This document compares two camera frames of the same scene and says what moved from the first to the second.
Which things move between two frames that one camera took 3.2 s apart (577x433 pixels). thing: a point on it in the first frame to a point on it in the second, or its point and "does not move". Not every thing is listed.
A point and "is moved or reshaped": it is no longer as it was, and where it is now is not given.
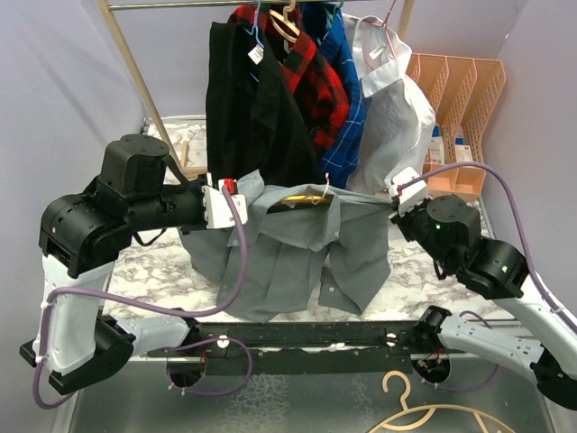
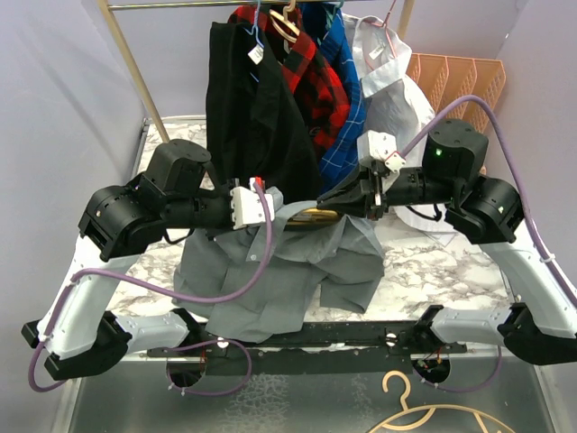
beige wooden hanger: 282,20 does not move
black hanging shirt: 254,119 does not move
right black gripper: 400,219 to 361,198
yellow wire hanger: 309,198 to 312,216
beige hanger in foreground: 412,417 does not move
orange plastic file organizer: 462,93 does not move
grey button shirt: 285,248 is moved or reshaped
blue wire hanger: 255,31 does not move
